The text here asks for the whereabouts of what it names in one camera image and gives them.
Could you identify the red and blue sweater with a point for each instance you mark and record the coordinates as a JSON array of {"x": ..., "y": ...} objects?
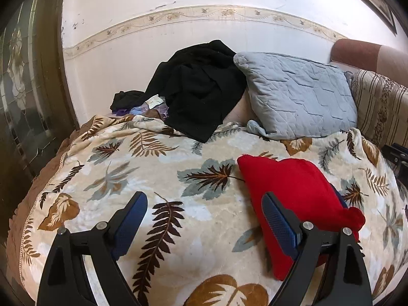
[{"x": 287, "y": 178}]

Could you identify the white paper tag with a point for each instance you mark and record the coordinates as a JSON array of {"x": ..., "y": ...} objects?
[{"x": 153, "y": 102}]

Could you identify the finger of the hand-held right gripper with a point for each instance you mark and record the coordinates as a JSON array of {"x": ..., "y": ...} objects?
[{"x": 397, "y": 157}]

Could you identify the dark framed picture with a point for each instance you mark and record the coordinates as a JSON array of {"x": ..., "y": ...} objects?
[{"x": 382, "y": 6}]

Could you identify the leaf print blanket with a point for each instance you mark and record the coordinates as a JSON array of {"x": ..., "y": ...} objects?
[{"x": 191, "y": 204}]

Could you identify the grey quilted pillow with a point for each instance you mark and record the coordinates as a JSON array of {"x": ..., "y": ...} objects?
[{"x": 296, "y": 95}]

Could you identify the small black cloth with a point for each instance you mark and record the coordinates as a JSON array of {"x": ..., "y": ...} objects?
[{"x": 126, "y": 100}]

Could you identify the striped sofa backrest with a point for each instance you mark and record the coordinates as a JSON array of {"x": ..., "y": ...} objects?
[{"x": 379, "y": 108}]

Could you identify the brown sofa bolster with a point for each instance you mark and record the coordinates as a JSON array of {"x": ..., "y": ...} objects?
[{"x": 357, "y": 54}]

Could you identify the large black garment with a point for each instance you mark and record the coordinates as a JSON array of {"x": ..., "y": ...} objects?
[{"x": 197, "y": 89}]

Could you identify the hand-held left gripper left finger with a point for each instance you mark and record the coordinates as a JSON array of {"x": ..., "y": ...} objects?
[{"x": 129, "y": 226}]

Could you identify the beige cushion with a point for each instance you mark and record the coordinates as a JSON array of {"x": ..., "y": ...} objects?
[{"x": 239, "y": 111}]

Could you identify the wooden stained glass door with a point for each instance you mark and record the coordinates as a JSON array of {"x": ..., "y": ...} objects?
[{"x": 28, "y": 102}]

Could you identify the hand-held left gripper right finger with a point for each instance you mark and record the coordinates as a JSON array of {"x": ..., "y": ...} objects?
[{"x": 282, "y": 226}]

